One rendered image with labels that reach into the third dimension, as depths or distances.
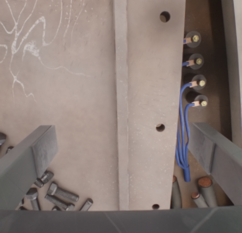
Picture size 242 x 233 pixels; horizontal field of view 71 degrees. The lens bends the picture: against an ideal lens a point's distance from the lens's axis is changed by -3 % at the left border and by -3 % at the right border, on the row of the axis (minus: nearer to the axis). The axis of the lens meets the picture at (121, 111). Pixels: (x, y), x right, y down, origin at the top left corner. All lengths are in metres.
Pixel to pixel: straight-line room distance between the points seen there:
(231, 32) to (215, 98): 0.16
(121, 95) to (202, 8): 0.26
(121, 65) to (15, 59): 0.15
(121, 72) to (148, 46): 0.05
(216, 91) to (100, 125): 0.28
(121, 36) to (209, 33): 0.23
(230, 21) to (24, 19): 0.29
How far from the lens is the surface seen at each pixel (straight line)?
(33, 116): 0.29
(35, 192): 0.34
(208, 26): 0.42
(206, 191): 0.51
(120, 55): 0.23
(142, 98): 0.25
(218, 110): 0.45
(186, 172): 0.48
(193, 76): 0.36
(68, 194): 0.33
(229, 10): 0.33
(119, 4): 0.24
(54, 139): 0.16
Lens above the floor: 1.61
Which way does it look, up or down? 73 degrees down
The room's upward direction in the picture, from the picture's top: 179 degrees clockwise
